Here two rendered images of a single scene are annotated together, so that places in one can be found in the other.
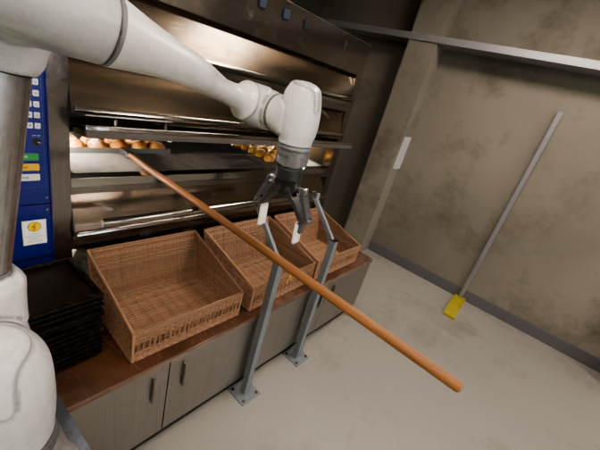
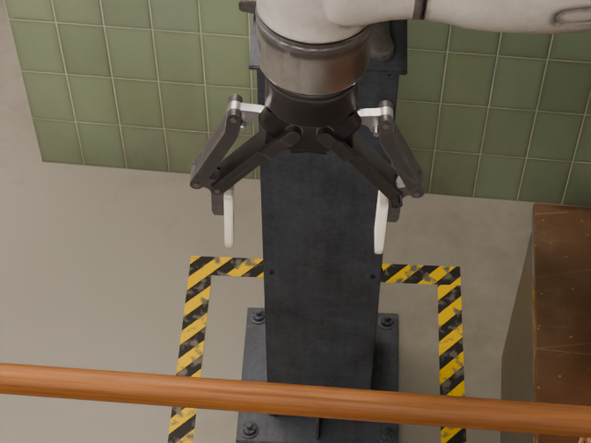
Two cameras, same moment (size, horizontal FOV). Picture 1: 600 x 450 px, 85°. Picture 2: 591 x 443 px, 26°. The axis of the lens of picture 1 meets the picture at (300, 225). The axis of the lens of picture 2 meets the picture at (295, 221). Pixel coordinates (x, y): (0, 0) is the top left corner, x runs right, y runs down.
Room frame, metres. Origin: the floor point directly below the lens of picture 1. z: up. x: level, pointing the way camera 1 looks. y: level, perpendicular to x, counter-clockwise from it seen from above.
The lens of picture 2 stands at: (1.52, -0.29, 2.26)
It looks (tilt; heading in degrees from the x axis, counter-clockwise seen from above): 52 degrees down; 151
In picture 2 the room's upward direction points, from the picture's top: straight up
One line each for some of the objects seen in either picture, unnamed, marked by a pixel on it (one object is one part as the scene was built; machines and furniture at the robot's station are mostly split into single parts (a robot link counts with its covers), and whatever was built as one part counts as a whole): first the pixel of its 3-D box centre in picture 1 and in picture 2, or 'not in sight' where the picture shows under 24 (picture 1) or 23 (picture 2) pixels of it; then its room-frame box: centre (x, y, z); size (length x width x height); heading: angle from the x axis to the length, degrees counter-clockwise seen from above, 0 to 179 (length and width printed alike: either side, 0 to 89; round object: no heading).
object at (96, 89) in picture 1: (254, 110); not in sight; (1.92, 0.42, 1.54); 1.79 x 0.11 x 0.19; 145
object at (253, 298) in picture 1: (260, 256); not in sight; (1.79, 0.18, 0.72); 0.56 x 0.49 x 0.28; 146
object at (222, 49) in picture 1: (264, 60); not in sight; (1.92, 0.42, 1.80); 1.79 x 0.11 x 0.19; 145
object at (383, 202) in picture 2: (262, 213); (381, 216); (0.94, 0.12, 1.36); 0.03 x 0.01 x 0.07; 149
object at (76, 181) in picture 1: (239, 172); not in sight; (1.94, 0.44, 1.16); 1.80 x 0.06 x 0.04; 145
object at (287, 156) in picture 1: (292, 154); (314, 36); (0.89, 0.07, 1.57); 0.09 x 0.09 x 0.06
